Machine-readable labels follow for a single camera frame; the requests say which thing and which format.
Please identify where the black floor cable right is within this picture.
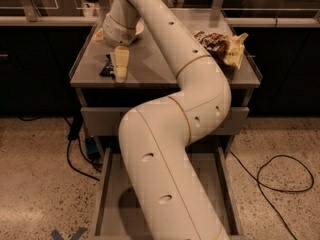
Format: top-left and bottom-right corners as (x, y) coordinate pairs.
(229, 149), (315, 240)

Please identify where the blue power adapter box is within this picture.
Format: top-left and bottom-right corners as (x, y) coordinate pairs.
(85, 137), (100, 159)

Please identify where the black floor cable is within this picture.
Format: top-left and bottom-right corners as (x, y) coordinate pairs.
(16, 115), (104, 182)
(229, 149), (315, 240)

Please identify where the black floor cable left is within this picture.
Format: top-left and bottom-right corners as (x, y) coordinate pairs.
(16, 115), (104, 182)

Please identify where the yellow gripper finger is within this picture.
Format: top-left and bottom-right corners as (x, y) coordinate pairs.
(111, 46), (130, 83)
(94, 28), (104, 41)

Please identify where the dark blue rxbar wrapper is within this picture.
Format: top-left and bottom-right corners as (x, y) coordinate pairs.
(100, 54), (115, 78)

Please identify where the yellow brown chip bag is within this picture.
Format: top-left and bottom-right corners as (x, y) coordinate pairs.
(193, 30), (248, 69)

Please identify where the grey metal drawer cabinet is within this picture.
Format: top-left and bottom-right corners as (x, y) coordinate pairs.
(68, 7), (263, 158)

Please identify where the blue tape floor mark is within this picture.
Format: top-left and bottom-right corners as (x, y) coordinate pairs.
(50, 227), (87, 240)

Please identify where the open lower grey drawer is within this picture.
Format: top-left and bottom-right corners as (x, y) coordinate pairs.
(89, 149), (247, 240)

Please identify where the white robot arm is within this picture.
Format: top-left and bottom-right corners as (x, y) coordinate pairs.
(103, 0), (231, 240)

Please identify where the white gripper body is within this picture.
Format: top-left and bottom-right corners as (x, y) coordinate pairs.
(102, 14), (136, 47)

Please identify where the closed upper grey drawer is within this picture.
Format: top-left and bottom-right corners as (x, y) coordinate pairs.
(81, 107), (249, 136)

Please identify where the white paper bowl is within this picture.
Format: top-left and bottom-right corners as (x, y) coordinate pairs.
(135, 21), (144, 37)

